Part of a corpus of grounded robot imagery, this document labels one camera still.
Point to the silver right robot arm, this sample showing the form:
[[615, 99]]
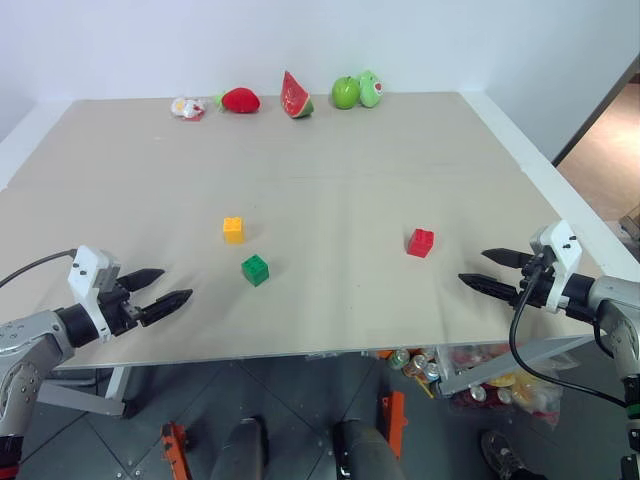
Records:
[[617, 310]]

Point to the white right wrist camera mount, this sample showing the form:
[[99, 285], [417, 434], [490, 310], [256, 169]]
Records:
[[565, 250]]

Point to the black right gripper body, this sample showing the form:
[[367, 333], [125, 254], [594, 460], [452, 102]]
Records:
[[537, 292]]

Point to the grey table frame bracket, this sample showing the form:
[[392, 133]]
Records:
[[500, 367], [75, 397]]

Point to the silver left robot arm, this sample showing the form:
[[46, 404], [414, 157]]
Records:
[[30, 345]]

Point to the grey sneaker shoe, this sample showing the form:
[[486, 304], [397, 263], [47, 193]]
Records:
[[500, 455]]

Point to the toy watermelon slice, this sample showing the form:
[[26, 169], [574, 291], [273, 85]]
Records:
[[294, 100]]

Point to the orange and black stand part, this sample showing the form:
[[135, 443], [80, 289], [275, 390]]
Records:
[[394, 422], [174, 450]]

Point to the green plush avocado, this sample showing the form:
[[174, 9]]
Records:
[[371, 90]]

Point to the dark rounded shape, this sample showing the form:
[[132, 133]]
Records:
[[240, 450], [362, 450]]

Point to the clear plastic bag of toys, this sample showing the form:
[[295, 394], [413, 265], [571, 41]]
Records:
[[530, 392]]

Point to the white table leg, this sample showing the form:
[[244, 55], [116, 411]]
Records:
[[115, 382]]

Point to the white plush toy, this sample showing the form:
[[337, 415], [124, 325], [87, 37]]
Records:
[[187, 107]]

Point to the red and white drink can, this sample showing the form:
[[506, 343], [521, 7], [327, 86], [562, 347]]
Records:
[[414, 365]]

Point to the red toy building block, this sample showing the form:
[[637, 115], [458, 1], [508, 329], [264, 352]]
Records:
[[420, 244]]

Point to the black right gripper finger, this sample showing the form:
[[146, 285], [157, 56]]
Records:
[[507, 257], [490, 286]]

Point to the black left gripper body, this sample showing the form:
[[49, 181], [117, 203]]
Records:
[[120, 312]]

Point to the green toy apple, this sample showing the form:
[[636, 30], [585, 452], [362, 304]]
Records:
[[345, 93]]

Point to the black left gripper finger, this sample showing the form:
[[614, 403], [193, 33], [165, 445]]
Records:
[[167, 306], [145, 278]]

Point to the brown cardboard box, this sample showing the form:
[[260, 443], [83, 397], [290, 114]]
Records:
[[631, 217]]

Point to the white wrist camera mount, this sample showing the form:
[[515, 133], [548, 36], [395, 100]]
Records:
[[565, 250], [85, 275]]

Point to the yellow toy building block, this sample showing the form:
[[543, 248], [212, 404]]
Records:
[[233, 232]]

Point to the green toy building block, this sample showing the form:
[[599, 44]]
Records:
[[255, 272]]

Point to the red plush strawberry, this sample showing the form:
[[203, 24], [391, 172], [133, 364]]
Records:
[[241, 100]]

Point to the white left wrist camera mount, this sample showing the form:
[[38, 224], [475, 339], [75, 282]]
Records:
[[85, 275]]

